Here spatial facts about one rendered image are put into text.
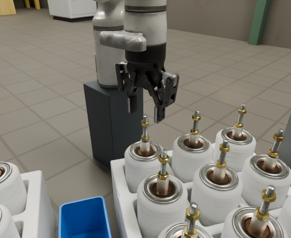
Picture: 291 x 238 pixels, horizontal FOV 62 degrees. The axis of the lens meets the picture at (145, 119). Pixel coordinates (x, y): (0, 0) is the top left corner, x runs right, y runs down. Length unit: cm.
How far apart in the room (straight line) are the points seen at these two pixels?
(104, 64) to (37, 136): 54
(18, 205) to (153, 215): 29
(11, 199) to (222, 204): 42
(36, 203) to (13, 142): 60
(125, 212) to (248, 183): 26
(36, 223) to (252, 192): 44
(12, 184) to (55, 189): 32
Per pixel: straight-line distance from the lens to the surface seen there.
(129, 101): 51
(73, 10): 433
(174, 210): 45
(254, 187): 56
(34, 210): 58
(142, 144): 54
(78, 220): 69
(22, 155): 106
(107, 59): 73
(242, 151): 62
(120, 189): 57
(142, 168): 53
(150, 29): 41
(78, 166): 93
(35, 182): 64
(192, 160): 56
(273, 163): 56
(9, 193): 57
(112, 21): 71
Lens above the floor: 59
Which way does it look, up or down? 30 degrees down
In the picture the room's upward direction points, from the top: straight up
